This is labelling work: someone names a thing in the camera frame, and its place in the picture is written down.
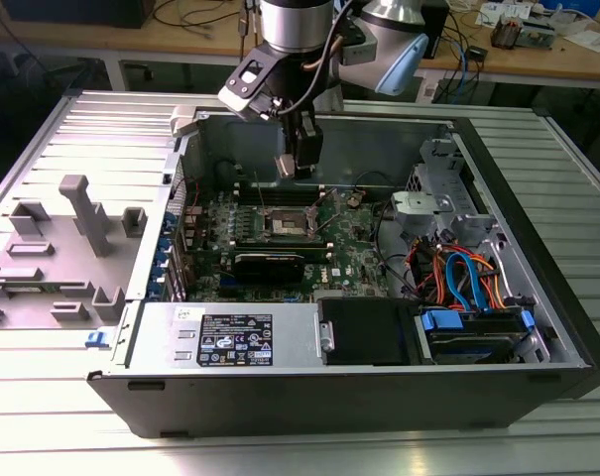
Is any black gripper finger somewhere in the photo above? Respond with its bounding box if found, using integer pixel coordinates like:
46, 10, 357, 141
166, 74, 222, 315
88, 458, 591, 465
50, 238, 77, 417
285, 111, 325, 180

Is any silver CPU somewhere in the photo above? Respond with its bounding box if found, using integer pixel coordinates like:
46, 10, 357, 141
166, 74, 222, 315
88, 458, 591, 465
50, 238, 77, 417
274, 152, 298, 179

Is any black RAM slot bank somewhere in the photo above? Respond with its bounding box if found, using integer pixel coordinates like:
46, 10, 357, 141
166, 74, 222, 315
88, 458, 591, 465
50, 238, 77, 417
235, 181, 326, 205
231, 238, 333, 264

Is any CPU socket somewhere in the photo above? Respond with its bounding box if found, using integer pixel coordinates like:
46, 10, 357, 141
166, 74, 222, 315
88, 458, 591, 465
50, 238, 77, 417
260, 201, 326, 240

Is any green motherboard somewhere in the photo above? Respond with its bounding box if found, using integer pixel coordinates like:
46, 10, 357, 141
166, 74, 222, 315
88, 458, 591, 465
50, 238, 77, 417
180, 183, 398, 304

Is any silver disk bay cage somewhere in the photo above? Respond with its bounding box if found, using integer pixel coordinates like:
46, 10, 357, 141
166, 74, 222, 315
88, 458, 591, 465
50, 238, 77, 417
389, 137, 502, 249

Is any black graphics card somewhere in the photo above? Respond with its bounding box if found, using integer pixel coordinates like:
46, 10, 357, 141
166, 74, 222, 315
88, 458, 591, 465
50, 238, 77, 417
231, 251, 306, 285

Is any tall black box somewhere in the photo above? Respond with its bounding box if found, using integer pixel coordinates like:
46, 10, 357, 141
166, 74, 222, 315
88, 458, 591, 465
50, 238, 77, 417
421, 0, 451, 60

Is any black drive bay box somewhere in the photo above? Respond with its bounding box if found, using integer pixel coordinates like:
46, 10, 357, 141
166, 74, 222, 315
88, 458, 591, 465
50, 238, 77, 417
316, 297, 422, 367

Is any white printed card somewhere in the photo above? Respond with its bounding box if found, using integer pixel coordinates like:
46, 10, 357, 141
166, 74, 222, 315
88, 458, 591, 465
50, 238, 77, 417
477, 1, 532, 29

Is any black finned heat sink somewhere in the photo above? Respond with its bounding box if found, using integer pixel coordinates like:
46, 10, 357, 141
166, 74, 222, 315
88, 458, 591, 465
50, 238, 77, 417
492, 14, 523, 50

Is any blue disk carrier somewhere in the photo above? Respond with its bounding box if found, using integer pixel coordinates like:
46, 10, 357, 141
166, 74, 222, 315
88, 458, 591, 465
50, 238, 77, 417
419, 307, 538, 366

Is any black monitor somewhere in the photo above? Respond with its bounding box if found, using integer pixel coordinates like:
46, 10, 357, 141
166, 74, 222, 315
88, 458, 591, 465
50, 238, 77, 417
1, 0, 157, 30

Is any wooden workbench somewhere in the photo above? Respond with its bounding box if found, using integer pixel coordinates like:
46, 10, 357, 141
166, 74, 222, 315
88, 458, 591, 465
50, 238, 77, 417
0, 0, 600, 93

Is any green circuit board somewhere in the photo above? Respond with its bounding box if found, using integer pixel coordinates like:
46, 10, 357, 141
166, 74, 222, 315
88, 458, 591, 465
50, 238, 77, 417
520, 17, 561, 50

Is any silver power supply unit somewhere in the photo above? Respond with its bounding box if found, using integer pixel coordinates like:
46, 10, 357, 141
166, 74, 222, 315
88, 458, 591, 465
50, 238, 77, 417
111, 299, 326, 371

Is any black PC case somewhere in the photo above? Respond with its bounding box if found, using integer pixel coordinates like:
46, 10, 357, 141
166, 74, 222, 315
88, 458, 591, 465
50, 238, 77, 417
84, 103, 600, 440

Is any grey hard disk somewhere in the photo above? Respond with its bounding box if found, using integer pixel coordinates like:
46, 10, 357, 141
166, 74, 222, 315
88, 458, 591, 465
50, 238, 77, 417
427, 329, 523, 362

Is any grey parts rack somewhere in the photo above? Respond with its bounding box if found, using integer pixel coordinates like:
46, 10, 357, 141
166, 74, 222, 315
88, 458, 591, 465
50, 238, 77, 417
0, 174, 150, 332

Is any white paper sheet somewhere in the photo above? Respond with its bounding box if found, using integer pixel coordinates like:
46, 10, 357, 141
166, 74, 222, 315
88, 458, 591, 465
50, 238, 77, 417
562, 28, 600, 54

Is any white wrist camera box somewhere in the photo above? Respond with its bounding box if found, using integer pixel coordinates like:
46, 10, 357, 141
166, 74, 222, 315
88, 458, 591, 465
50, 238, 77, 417
217, 45, 282, 123

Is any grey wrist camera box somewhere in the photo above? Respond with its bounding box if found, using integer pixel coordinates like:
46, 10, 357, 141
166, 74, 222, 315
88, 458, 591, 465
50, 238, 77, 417
342, 24, 379, 65

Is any red orange wire bundle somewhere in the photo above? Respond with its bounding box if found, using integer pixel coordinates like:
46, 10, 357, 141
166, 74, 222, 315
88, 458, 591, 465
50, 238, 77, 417
407, 237, 449, 301

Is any blue wire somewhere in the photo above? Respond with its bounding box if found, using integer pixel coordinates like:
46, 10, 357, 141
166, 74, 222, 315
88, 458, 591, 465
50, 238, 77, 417
444, 251, 497, 312

